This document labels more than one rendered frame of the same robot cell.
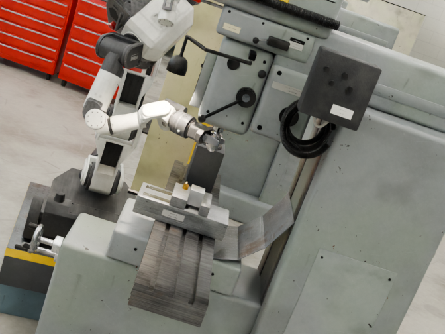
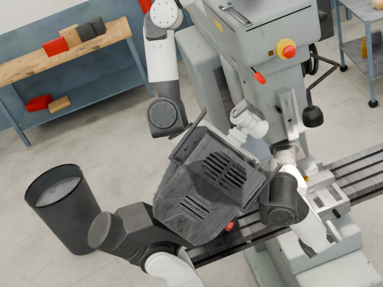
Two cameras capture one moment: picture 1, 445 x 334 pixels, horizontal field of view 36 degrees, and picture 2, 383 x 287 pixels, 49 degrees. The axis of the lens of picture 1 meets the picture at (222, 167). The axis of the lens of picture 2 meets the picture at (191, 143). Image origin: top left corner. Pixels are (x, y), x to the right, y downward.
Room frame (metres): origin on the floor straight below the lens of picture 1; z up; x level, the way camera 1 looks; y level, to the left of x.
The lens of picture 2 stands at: (2.75, 1.46, 2.33)
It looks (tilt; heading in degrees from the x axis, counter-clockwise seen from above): 34 degrees down; 273
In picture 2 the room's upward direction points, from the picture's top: 21 degrees counter-clockwise
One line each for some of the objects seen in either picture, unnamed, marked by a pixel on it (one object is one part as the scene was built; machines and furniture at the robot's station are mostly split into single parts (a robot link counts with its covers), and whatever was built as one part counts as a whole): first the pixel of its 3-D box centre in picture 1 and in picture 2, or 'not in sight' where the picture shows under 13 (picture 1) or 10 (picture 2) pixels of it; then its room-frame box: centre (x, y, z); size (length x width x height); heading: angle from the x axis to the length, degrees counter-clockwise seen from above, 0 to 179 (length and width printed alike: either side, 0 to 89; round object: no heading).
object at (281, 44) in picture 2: not in sight; (285, 48); (2.44, 0.29, 1.76); 0.06 x 0.02 x 0.06; 4
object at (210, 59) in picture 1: (203, 79); (287, 114); (2.45, 0.17, 1.45); 0.04 x 0.04 x 0.21; 4
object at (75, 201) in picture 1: (97, 193); not in sight; (3.13, 0.54, 0.59); 0.64 x 0.52 x 0.33; 14
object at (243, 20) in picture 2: not in sight; (236, 14); (2.56, 0.23, 1.89); 0.24 x 0.04 x 0.01; 95
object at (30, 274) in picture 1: (77, 261); not in sight; (3.13, 0.54, 0.20); 0.78 x 0.68 x 0.40; 14
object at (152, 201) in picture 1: (183, 206); (314, 183); (2.38, 0.09, 0.98); 0.35 x 0.15 x 0.11; 94
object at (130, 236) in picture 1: (177, 244); (301, 215); (2.46, 0.06, 0.78); 0.50 x 0.35 x 0.12; 94
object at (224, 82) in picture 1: (235, 83); (274, 95); (2.46, 0.06, 1.47); 0.21 x 0.19 x 0.32; 4
